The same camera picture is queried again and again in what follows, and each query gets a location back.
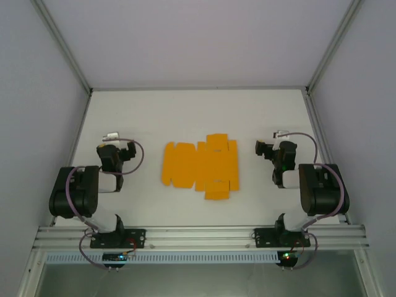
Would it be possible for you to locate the yellow paper box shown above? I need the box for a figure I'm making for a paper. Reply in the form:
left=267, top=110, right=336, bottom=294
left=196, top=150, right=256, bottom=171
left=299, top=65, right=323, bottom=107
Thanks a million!
left=160, top=132, right=241, bottom=201

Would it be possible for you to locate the small circuit board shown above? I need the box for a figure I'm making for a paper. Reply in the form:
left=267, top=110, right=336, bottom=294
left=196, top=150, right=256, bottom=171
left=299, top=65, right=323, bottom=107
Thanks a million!
left=101, top=252, right=137, bottom=269
left=277, top=250, right=303, bottom=267

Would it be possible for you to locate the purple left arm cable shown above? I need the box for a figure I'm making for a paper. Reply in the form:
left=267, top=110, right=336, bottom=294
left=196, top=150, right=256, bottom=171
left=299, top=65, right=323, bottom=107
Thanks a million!
left=66, top=137, right=145, bottom=231

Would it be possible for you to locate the aluminium side rail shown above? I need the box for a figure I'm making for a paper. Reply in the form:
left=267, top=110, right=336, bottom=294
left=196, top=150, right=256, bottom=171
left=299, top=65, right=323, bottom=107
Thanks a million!
left=48, top=91, right=93, bottom=228
left=303, top=91, right=350, bottom=225

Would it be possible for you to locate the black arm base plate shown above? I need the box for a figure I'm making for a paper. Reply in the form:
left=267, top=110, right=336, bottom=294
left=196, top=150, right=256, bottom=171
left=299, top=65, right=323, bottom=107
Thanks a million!
left=89, top=228, right=147, bottom=249
left=253, top=227, right=311, bottom=249

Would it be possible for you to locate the thin red wire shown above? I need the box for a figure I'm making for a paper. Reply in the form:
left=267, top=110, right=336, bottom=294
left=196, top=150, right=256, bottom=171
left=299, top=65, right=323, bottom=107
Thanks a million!
left=292, top=238, right=306, bottom=257
left=123, top=238, right=139, bottom=257

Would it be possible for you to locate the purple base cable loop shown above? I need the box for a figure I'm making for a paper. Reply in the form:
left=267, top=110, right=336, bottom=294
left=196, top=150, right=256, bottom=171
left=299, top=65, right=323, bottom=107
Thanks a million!
left=290, top=233, right=319, bottom=270
left=79, top=230, right=121, bottom=270

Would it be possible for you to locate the long aluminium mounting rail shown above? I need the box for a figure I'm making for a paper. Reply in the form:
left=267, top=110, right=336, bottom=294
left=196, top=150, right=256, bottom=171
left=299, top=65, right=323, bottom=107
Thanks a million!
left=32, top=225, right=371, bottom=250

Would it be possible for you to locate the aluminium frame post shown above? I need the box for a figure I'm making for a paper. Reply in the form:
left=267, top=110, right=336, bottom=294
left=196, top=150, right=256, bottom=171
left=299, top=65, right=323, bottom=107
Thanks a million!
left=30, top=0, right=93, bottom=95
left=304, top=0, right=368, bottom=95

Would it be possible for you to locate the slotted grey cable duct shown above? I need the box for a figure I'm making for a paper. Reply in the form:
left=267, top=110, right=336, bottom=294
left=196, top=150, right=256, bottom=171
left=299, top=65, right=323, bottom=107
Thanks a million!
left=45, top=251, right=279, bottom=264

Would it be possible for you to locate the aluminium frame leg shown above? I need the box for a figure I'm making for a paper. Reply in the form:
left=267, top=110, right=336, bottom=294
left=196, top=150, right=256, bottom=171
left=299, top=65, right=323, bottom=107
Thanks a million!
left=355, top=249, right=385, bottom=297
left=15, top=249, right=47, bottom=297

